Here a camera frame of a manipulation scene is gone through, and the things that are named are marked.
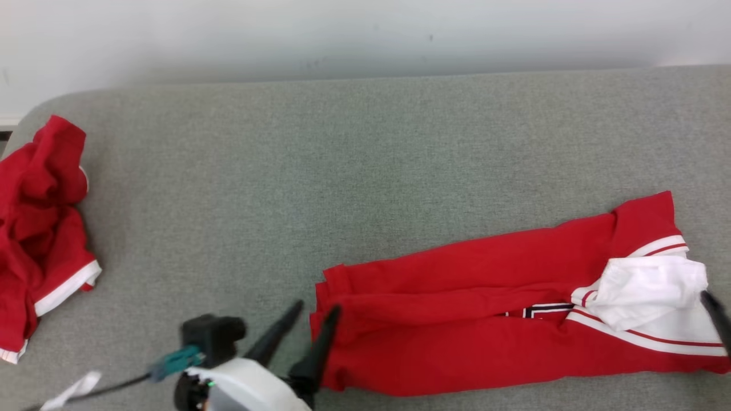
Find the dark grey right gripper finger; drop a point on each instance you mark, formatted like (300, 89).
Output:
(719, 319)

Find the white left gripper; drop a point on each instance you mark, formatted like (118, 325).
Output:
(245, 388)

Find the red shirt with white sleeves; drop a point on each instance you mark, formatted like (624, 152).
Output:
(457, 337)

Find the red shorts with white band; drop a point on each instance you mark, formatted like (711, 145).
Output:
(40, 228)

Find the white and black baseboard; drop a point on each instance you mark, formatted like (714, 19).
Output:
(7, 128)

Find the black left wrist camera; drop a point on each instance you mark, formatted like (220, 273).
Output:
(214, 337)

